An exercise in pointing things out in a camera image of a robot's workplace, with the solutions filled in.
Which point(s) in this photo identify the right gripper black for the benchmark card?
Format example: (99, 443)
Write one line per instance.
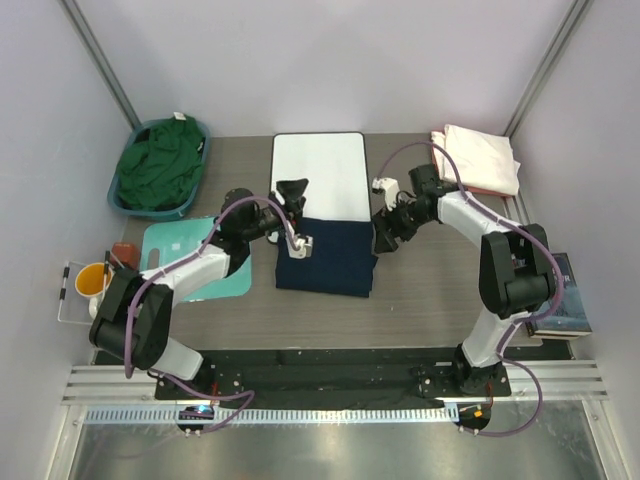
(389, 220)

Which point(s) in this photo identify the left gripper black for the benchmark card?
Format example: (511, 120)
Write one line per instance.
(290, 213)

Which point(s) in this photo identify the navy blue t shirt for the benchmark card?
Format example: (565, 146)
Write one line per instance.
(341, 263)

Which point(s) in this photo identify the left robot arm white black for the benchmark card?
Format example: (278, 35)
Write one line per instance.
(132, 322)

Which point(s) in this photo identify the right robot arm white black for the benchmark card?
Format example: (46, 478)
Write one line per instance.
(516, 272)

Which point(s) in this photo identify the white board with black rim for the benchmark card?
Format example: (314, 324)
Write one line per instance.
(336, 169)

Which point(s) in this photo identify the green t shirt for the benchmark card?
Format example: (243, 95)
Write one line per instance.
(159, 171)

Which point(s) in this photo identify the teal laundry basket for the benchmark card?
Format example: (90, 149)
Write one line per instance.
(165, 215)

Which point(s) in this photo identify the teal cutting board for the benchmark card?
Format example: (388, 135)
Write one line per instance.
(166, 242)

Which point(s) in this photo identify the brown red block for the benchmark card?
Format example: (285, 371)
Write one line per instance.
(127, 253)

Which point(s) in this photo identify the dark blue book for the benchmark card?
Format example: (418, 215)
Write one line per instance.
(569, 321)

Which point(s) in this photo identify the white mug orange inside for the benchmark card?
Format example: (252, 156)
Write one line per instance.
(91, 283)

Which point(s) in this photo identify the clear acrylic tray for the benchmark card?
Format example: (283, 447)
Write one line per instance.
(74, 309)

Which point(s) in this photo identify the black white marker pen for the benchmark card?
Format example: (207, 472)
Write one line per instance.
(63, 289)

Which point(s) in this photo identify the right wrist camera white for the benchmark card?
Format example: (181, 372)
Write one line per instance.
(388, 189)

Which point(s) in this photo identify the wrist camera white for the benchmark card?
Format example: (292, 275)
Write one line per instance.
(300, 247)
(388, 189)

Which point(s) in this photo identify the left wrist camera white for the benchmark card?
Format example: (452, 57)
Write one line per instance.
(300, 247)

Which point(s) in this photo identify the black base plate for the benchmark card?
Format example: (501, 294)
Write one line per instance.
(427, 373)

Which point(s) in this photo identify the white slotted cable duct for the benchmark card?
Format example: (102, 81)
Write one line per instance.
(196, 414)

